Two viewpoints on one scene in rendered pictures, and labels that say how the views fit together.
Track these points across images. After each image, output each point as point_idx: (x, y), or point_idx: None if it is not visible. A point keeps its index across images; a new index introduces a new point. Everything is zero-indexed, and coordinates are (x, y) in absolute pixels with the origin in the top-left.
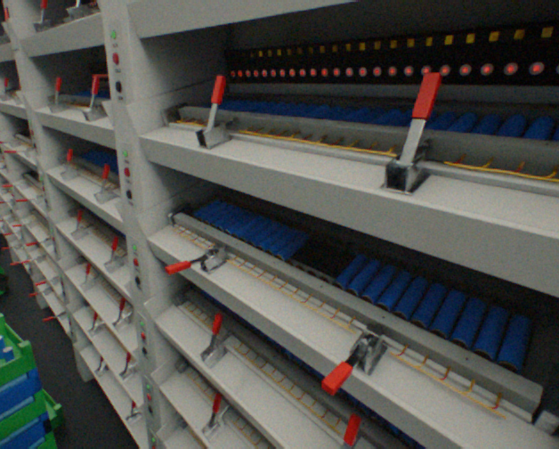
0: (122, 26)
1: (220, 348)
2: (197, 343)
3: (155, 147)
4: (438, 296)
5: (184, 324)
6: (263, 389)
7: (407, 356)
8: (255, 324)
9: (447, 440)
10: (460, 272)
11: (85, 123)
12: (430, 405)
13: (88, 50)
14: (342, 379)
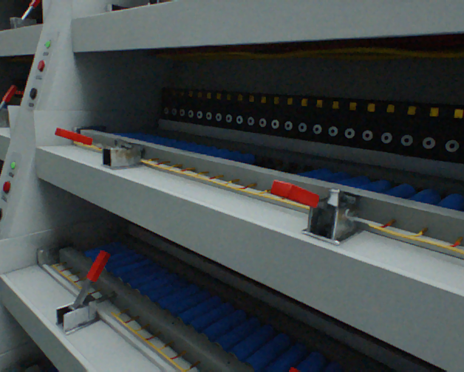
0: None
1: (90, 309)
2: (55, 305)
3: (89, 26)
4: (431, 194)
5: (44, 285)
6: (142, 368)
7: (393, 239)
8: (162, 229)
9: None
10: (456, 183)
11: (9, 30)
12: (437, 273)
13: (37, 7)
14: (304, 190)
